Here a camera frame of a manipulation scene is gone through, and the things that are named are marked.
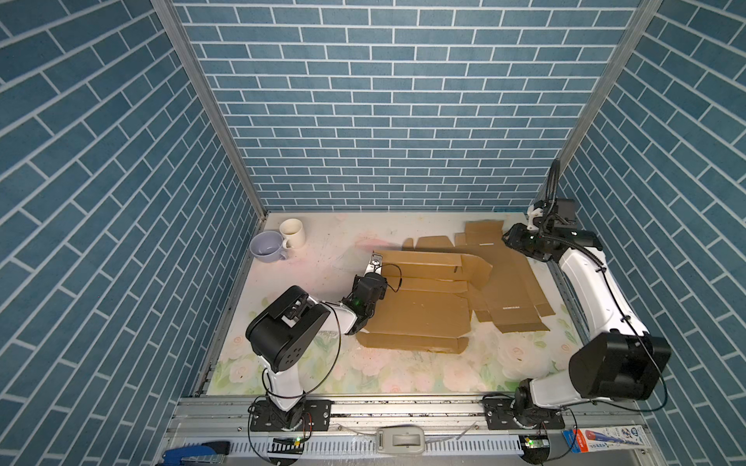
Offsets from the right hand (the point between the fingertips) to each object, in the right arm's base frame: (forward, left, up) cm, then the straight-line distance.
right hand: (506, 234), depth 83 cm
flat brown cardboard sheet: (-6, -8, -26) cm, 27 cm away
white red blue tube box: (-45, -23, -23) cm, 55 cm away
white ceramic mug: (+9, +70, -14) cm, 72 cm away
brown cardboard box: (-13, +21, -23) cm, 33 cm away
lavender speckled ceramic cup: (+5, +81, -20) cm, 83 cm away
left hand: (-4, +38, -17) cm, 42 cm away
